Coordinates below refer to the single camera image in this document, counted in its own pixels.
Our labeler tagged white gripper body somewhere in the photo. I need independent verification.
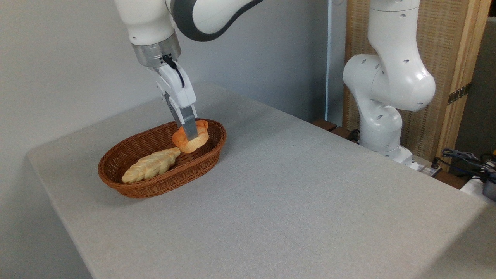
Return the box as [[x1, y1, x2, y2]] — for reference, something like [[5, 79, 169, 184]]
[[152, 61, 197, 111]]

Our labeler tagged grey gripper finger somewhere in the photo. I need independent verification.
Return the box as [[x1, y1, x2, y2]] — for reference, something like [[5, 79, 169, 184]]
[[163, 92, 183, 128], [179, 104, 199, 141]]

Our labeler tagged orange flower-shaped bread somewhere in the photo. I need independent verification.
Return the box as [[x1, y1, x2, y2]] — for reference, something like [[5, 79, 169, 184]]
[[172, 119, 210, 154]]

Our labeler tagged brown wicker basket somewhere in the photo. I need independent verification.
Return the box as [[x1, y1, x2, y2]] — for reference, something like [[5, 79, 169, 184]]
[[98, 119, 227, 199]]

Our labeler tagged pale braided bread loaf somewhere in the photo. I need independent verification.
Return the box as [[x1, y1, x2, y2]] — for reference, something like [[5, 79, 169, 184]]
[[121, 147, 181, 184]]

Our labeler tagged woven bamboo folding screen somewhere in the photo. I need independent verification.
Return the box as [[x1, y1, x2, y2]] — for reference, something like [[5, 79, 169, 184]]
[[343, 0, 493, 171]]

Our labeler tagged black screen hinge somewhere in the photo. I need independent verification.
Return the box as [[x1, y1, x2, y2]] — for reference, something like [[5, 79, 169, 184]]
[[448, 83, 472, 105]]

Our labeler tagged grey box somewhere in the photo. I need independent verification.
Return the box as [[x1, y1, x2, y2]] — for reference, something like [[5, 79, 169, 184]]
[[482, 175, 496, 201]]

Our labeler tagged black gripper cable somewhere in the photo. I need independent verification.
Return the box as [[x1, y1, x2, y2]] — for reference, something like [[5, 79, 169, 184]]
[[162, 55, 186, 88]]

